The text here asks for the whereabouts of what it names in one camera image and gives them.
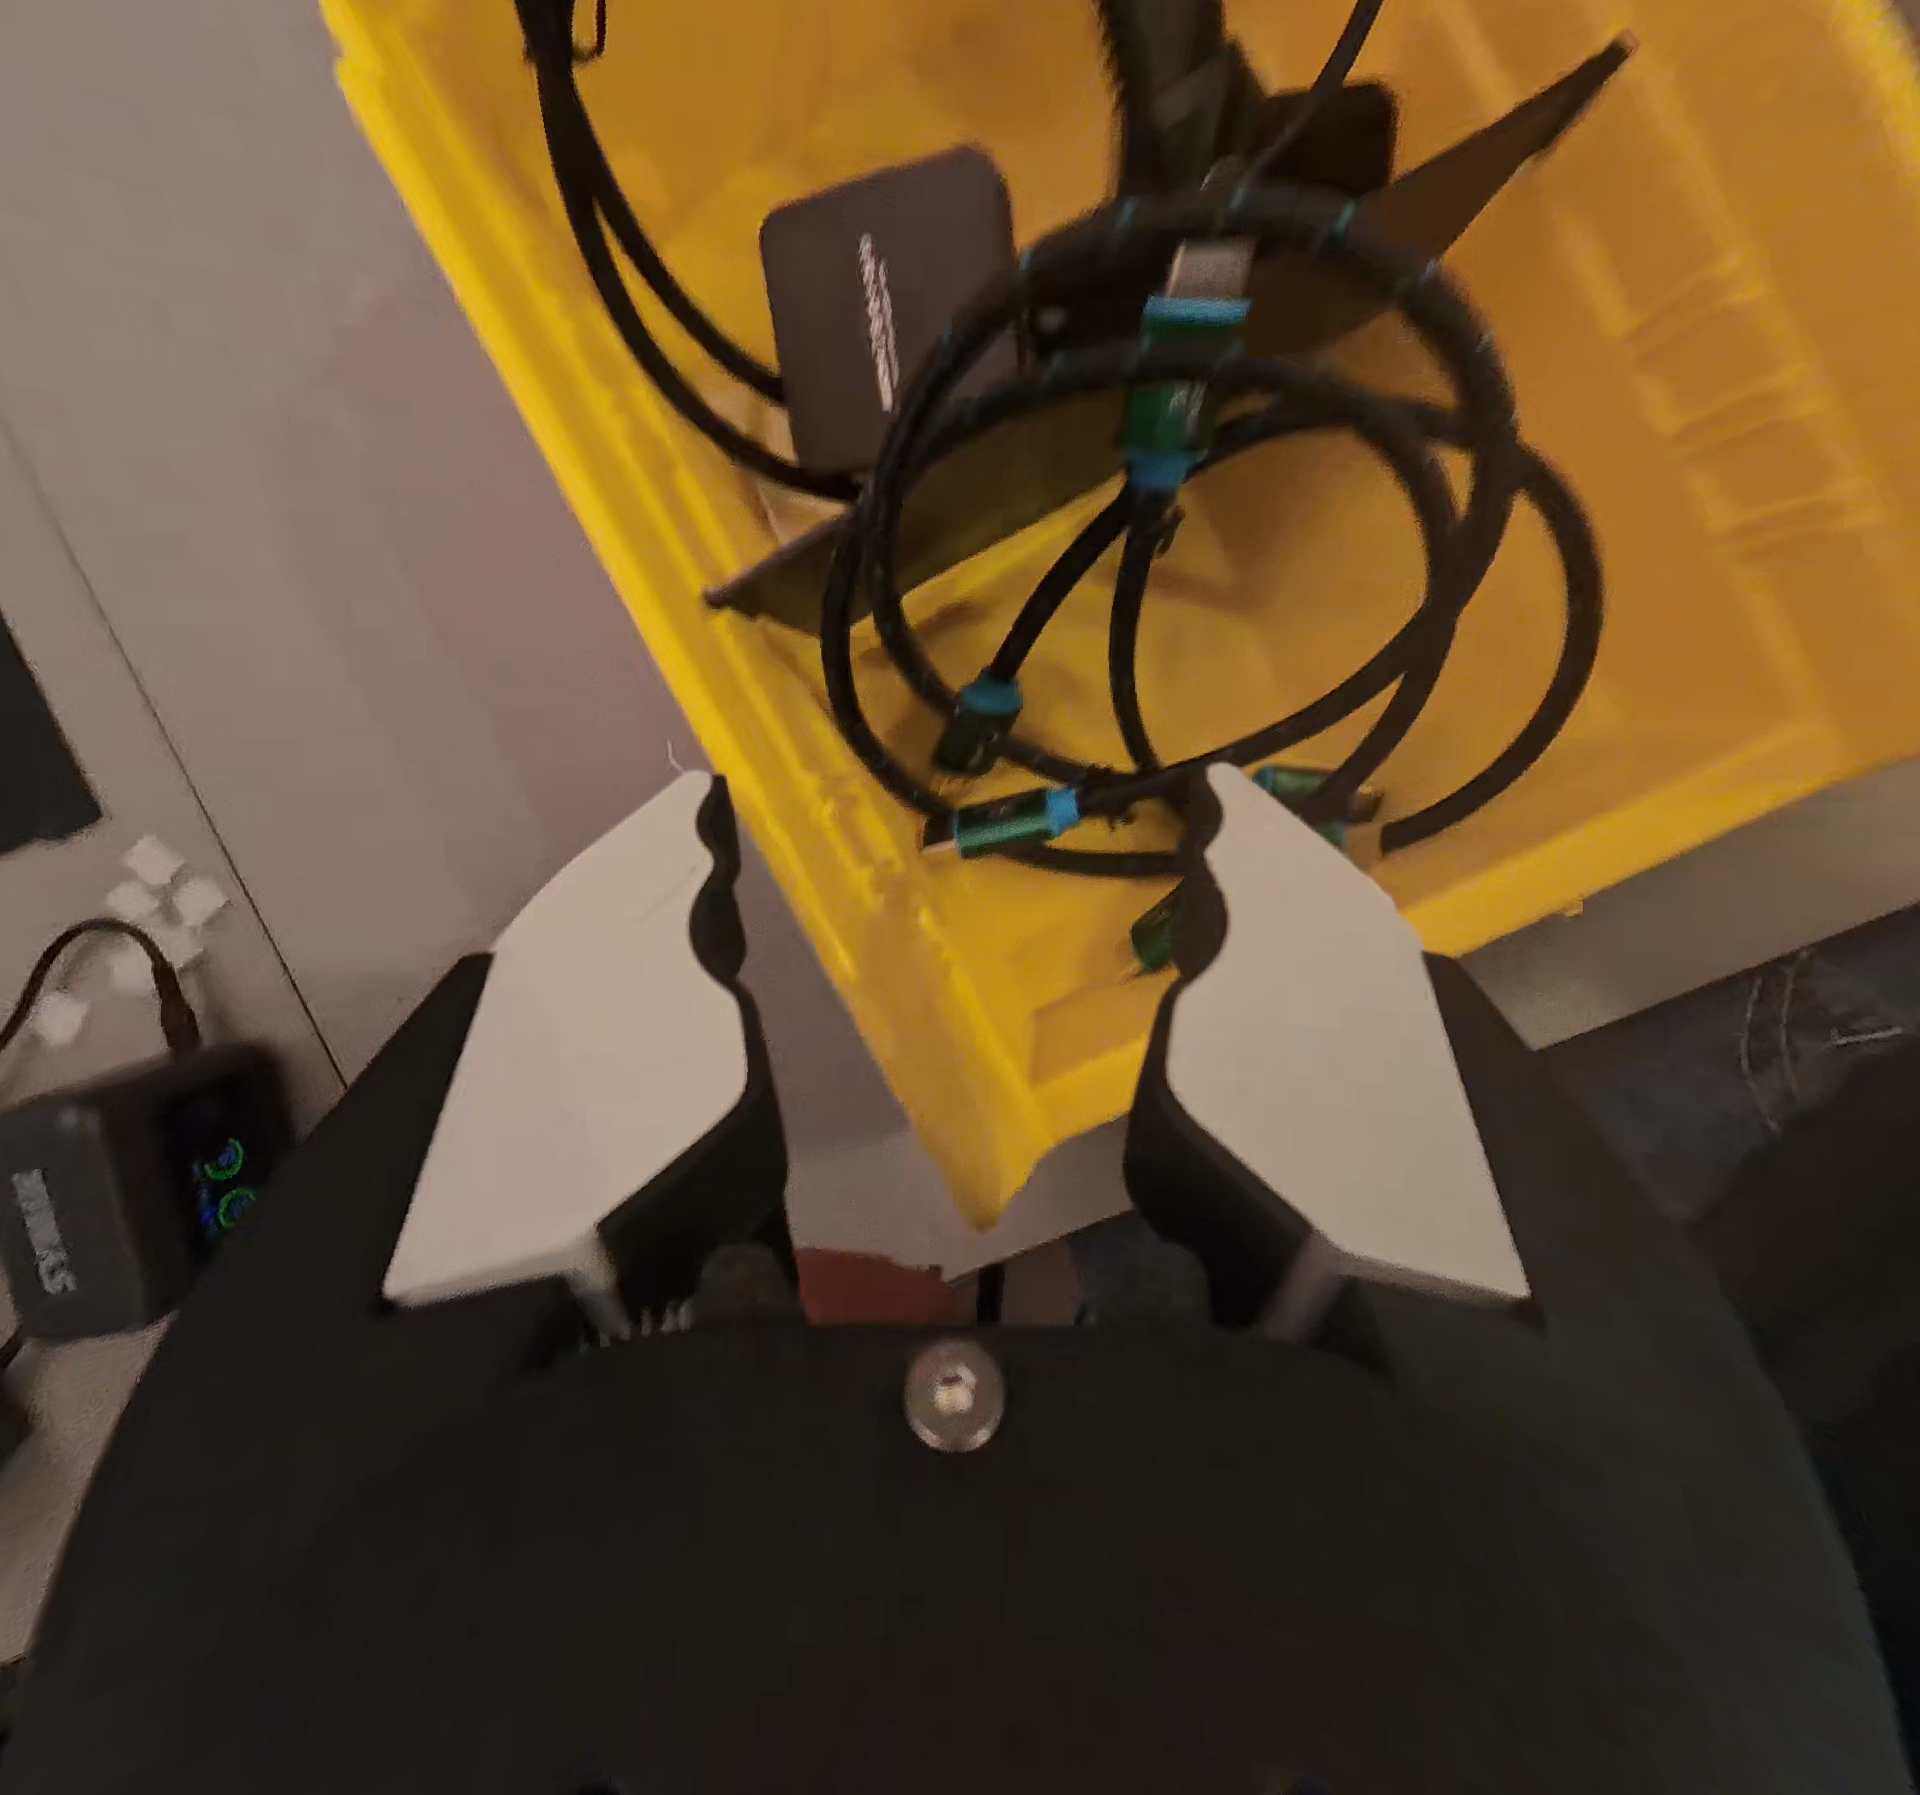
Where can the black charger with green display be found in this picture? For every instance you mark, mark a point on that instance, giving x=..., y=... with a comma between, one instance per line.
x=91, y=1195

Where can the black bin divider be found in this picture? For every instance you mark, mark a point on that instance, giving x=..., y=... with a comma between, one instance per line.
x=975, y=491

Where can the black hdmi switch box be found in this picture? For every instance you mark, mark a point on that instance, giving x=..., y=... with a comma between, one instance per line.
x=886, y=296

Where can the yellow plastic bin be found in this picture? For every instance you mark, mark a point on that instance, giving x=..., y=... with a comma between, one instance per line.
x=1651, y=474

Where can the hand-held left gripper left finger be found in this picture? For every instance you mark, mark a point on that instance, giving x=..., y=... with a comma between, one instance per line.
x=584, y=1075

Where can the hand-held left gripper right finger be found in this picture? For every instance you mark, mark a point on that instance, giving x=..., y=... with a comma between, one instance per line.
x=1321, y=1075

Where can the white plastic clips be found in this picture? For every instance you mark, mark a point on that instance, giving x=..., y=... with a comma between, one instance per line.
x=151, y=912

